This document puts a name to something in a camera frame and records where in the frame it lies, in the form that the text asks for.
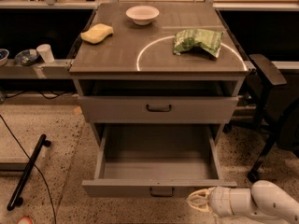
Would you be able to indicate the dark blue bowl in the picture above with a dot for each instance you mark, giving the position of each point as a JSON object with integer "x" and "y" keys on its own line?
{"x": 27, "y": 57}

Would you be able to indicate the black office chair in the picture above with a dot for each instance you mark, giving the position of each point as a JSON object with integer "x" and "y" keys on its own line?
{"x": 276, "y": 99}

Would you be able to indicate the grey drawer cabinet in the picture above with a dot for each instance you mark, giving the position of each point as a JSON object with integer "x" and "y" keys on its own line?
{"x": 139, "y": 60}

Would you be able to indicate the blue rimmed bowl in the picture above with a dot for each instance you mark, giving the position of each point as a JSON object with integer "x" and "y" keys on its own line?
{"x": 4, "y": 53}

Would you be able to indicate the black metal bar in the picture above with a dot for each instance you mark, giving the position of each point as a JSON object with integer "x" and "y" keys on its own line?
{"x": 16, "y": 198}

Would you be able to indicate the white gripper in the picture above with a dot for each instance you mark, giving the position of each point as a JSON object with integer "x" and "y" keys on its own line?
{"x": 220, "y": 197}

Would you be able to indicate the grey drawer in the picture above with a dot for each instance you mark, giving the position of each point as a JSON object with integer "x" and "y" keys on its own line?
{"x": 155, "y": 160}
{"x": 154, "y": 109}

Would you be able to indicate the red white floor object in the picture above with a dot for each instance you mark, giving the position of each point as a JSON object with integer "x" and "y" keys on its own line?
{"x": 25, "y": 220}

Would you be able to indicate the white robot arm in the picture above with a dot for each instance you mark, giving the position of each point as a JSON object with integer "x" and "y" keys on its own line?
{"x": 264, "y": 202}

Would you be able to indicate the yellow sponge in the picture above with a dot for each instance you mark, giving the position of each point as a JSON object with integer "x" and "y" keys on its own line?
{"x": 97, "y": 33}

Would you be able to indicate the grey top drawer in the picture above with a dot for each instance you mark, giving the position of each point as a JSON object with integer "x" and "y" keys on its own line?
{"x": 154, "y": 109}

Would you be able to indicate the white bowl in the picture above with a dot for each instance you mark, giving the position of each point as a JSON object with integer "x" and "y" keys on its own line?
{"x": 142, "y": 15}

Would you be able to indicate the green chip bag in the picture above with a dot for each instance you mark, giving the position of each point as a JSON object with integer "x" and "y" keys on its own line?
{"x": 207, "y": 40}

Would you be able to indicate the grey side shelf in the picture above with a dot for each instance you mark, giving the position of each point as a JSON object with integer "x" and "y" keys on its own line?
{"x": 59, "y": 69}

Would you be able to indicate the white paper cup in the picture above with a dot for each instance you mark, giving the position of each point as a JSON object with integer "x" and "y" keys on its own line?
{"x": 45, "y": 52}

